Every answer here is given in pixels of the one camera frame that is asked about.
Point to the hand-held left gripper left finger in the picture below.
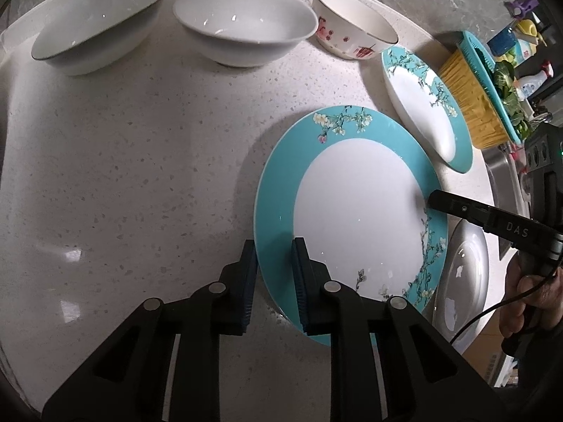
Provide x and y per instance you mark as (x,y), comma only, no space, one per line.
(248,285)

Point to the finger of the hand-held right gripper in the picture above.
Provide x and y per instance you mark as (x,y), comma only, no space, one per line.
(484,217)

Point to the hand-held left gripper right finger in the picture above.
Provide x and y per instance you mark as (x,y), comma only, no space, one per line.
(301,285)

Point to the large teal floral plate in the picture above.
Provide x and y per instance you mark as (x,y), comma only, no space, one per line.
(365,206)

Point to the red floral print bowl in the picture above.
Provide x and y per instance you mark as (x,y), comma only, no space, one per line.
(343,39)

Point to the plain white bowl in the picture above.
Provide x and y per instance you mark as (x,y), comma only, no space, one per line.
(246,44)

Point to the large dark-rimmed white bowl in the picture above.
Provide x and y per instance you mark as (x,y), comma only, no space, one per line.
(88,57)

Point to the person's right hand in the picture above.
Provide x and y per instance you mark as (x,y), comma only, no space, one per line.
(550,310)

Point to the plain white plate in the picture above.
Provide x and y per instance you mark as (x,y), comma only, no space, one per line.
(466,272)

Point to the green leafy vegetables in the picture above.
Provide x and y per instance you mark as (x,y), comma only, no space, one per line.
(510,92)

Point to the white spray bottle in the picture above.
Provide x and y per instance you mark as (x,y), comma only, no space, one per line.
(528,83)

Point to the yellow plastic colander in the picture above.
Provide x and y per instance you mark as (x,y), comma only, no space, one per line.
(470,96)

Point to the small teal floral plate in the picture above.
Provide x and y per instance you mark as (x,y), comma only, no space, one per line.
(418,96)

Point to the yellow plastic object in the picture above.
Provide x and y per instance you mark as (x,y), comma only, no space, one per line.
(528,28)

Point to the teal plastic basket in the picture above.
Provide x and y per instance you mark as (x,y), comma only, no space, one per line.
(473,46)

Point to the purple plastic object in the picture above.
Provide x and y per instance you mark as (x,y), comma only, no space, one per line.
(521,6)

